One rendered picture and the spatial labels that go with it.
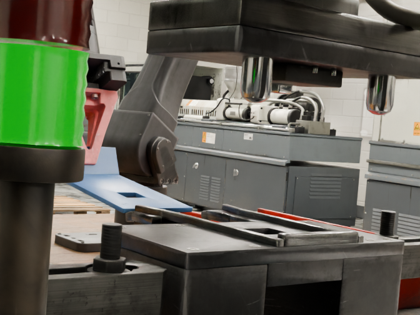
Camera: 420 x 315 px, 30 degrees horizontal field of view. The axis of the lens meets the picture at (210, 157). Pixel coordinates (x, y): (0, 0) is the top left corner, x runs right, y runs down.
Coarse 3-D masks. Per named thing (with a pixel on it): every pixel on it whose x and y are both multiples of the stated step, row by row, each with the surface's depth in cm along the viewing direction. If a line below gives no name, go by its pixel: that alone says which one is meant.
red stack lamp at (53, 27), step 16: (0, 0) 26; (16, 0) 26; (32, 0) 26; (48, 0) 26; (64, 0) 27; (80, 0) 27; (0, 16) 26; (16, 16) 26; (32, 16) 26; (48, 16) 26; (64, 16) 27; (80, 16) 27; (0, 32) 26; (16, 32) 26; (32, 32) 26; (48, 32) 26; (64, 32) 27; (80, 32) 27; (64, 48) 29; (80, 48) 28
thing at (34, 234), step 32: (0, 160) 26; (32, 160) 26; (64, 160) 27; (0, 192) 28; (32, 192) 27; (0, 224) 28; (32, 224) 28; (0, 256) 28; (32, 256) 28; (0, 288) 28; (32, 288) 28
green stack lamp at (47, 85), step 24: (0, 48) 26; (24, 48) 26; (48, 48) 26; (0, 72) 26; (24, 72) 26; (48, 72) 26; (72, 72) 27; (0, 96) 26; (24, 96) 26; (48, 96) 26; (72, 96) 27; (0, 120) 26; (24, 120) 26; (48, 120) 27; (72, 120) 27; (48, 144) 27; (72, 144) 27
